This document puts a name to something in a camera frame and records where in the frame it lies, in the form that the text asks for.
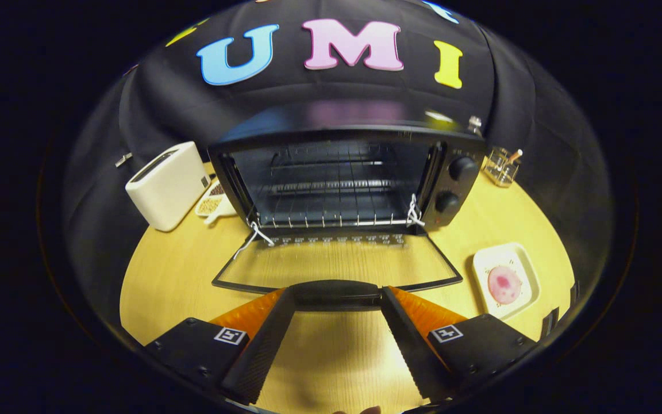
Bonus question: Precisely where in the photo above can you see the black toaster oven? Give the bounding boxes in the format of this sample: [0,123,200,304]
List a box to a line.
[207,103,488,312]

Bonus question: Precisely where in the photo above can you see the wire basket holder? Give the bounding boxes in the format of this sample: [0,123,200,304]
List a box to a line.
[483,147,523,188]

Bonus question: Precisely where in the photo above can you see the small dish of beans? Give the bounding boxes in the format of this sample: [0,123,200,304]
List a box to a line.
[195,179,238,225]

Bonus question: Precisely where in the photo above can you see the white pop-up toaster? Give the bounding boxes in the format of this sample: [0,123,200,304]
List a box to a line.
[125,141,211,232]

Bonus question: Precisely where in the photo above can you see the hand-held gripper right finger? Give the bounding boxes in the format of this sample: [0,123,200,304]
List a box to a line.
[381,286,538,401]

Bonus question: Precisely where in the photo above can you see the white string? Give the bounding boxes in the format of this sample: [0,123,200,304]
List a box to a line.
[407,194,425,227]
[233,221,275,259]

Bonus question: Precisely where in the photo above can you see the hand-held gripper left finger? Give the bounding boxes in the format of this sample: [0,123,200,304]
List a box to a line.
[146,287,296,405]

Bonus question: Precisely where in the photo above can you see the black backdrop cloth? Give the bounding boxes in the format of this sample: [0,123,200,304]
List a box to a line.
[61,0,613,340]

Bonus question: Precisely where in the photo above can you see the pink ham slice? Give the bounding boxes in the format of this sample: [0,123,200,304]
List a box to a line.
[487,266,523,305]

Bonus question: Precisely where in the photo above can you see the cream square plate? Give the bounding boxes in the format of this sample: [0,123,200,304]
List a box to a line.
[472,242,541,320]

